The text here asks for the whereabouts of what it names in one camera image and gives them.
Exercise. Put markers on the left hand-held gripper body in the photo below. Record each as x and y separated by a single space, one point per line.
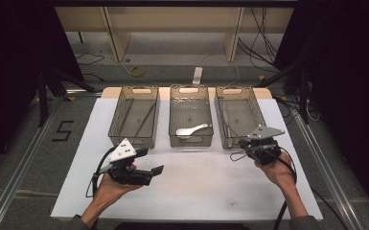
123 153

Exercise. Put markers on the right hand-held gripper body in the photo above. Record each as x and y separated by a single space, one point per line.
265 132

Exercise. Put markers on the smoky clear plastic bin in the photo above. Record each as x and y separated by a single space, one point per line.
249 115
190 142
134 140

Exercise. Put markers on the metal table knife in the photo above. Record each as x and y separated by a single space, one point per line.
225 125

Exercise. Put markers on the thin metal chopstick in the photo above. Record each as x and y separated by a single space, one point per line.
144 120
126 116

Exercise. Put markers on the white ceramic spoon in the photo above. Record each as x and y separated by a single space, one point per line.
185 131

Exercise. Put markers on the person's right hand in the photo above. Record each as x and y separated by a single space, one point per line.
278 174

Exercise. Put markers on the person's left hand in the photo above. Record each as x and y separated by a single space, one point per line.
108 190

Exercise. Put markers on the black metal stand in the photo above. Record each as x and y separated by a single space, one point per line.
44 96
304 96

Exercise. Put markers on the white power strip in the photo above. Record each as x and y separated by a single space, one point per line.
197 75

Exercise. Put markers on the black curtain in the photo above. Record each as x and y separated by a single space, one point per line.
348 80
12 80

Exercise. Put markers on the light wooden table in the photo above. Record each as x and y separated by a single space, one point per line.
172 19

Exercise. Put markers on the aluminium floor rail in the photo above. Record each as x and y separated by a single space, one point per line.
25 166
19 192
326 166

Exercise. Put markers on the black frame bar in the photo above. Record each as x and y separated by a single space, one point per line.
172 3

